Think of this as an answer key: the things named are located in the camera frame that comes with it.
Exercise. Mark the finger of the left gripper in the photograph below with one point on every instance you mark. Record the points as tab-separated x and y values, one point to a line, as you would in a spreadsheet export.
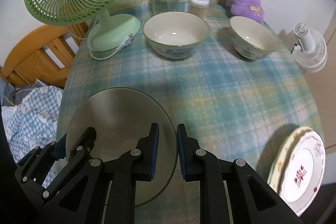
34	167

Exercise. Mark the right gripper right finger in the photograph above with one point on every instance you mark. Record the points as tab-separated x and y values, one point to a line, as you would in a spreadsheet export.
230	192

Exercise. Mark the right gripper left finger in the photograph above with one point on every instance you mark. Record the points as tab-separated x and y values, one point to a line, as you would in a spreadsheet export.
89	190

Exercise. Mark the large yellow flower plate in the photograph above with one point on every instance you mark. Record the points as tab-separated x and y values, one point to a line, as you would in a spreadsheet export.
284	151

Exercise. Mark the white red pattern plate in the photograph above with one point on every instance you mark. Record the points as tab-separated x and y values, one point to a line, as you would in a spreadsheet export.
304	172

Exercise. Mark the ceramic bowl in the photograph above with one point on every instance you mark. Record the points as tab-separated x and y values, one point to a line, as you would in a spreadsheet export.
121	116
251	39

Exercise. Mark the blue pattern bowl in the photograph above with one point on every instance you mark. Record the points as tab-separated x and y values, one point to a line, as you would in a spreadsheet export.
175	35

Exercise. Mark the blue checkered blanket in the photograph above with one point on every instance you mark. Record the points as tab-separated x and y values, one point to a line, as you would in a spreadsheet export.
30	116

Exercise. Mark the plaid tablecloth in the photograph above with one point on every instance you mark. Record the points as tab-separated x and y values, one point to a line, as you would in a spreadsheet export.
235	108

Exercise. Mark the wooden bed headboard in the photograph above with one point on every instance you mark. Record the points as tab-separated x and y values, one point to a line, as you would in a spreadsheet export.
43	54

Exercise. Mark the white standing fan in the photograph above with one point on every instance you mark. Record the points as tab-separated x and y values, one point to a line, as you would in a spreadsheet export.
310	49

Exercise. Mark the beige door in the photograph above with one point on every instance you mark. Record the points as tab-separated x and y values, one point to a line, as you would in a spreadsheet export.
330	35

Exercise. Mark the cotton swab container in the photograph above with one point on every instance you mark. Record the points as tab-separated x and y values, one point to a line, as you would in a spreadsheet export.
199	8

